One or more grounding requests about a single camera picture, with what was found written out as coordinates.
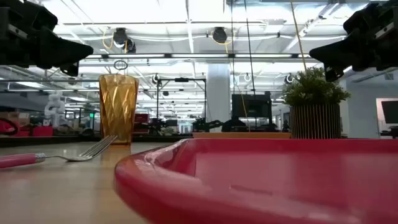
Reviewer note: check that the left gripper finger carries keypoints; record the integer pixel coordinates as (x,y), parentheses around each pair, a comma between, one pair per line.
(71,70)
(65,51)

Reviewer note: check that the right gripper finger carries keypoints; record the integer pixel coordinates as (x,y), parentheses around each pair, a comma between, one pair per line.
(339,51)
(332,73)

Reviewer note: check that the amber faceted plastic cup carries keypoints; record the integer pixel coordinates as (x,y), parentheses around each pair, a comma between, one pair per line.
(118,109)

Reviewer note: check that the small black robot arm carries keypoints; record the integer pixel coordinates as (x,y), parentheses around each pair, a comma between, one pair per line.
(205,124)

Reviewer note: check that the red plastic tray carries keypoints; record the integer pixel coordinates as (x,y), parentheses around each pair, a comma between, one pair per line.
(248,180)

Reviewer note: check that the small black ceiling reel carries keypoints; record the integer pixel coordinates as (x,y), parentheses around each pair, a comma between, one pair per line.
(288,78)
(155,78)

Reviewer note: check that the green plant in ribbed pot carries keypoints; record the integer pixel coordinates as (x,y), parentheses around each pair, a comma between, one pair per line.
(314,121)

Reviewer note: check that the red bins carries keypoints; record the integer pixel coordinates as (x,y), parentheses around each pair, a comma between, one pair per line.
(40,131)

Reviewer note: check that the white-framed dark screen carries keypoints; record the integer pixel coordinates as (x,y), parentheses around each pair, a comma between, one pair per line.
(390,110)

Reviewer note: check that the black hoop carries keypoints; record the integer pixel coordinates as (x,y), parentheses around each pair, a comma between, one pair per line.
(15,126)

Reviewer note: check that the red tool chest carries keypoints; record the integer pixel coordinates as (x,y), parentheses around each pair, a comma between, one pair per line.
(141,119)

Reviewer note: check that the black monitor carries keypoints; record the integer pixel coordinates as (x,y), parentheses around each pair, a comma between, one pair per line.
(251,105)

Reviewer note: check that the white pillar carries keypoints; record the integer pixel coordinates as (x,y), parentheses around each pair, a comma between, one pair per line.
(218,93)

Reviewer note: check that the black metal table frame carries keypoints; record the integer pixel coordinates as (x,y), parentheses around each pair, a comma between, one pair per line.
(46,141)

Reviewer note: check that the black metal frame stand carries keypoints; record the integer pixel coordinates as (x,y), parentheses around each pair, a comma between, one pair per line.
(157,102)

